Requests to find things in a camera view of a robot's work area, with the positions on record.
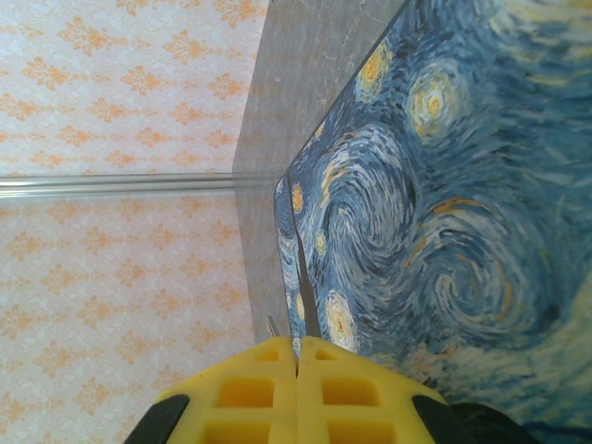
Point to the aluminium left corner post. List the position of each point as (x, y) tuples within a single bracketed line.
[(115, 185)]

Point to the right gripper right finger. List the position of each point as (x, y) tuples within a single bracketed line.
[(361, 398)]

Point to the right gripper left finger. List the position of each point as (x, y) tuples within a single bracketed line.
[(240, 398)]

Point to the starry night print box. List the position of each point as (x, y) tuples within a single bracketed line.
[(462, 208)]

